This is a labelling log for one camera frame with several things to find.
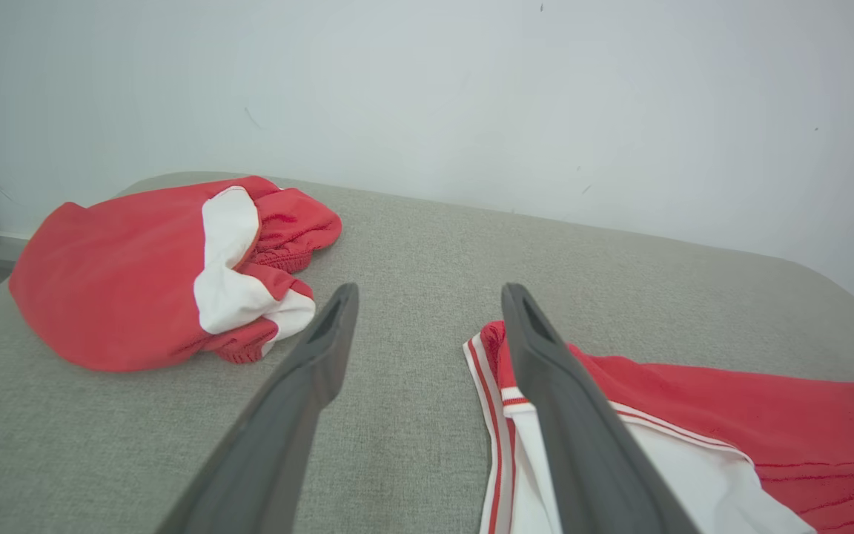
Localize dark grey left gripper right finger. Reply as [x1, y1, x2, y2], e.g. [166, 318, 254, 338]
[501, 283, 702, 534]

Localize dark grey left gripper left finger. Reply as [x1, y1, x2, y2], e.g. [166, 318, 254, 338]
[156, 283, 360, 534]

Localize red shorts with white stripe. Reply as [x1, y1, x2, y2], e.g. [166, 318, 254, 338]
[9, 176, 342, 372]

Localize red white-sleeved jersey shirt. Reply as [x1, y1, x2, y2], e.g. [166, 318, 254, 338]
[463, 320, 854, 534]

